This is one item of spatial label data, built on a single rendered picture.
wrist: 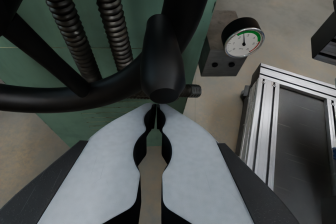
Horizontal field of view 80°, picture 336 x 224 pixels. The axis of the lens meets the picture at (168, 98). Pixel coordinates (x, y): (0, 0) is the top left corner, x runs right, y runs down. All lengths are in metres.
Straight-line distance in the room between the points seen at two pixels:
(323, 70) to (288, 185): 0.93
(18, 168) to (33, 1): 0.77
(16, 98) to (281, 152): 0.77
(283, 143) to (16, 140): 1.08
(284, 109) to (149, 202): 0.64
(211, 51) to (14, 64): 0.39
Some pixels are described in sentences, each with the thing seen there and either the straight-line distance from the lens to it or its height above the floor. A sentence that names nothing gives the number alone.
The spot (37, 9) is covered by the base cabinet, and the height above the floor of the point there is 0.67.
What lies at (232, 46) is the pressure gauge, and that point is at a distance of 0.35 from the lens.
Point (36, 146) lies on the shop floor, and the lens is 1.05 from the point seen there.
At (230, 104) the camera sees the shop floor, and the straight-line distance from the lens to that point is 1.10.
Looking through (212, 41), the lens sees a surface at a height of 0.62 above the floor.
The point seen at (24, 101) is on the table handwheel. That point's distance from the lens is 0.25.
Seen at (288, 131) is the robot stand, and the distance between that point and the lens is 0.89.
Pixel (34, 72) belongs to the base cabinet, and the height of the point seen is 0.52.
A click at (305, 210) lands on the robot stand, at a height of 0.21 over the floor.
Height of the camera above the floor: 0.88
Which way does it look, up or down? 57 degrees down
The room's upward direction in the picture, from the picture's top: 8 degrees clockwise
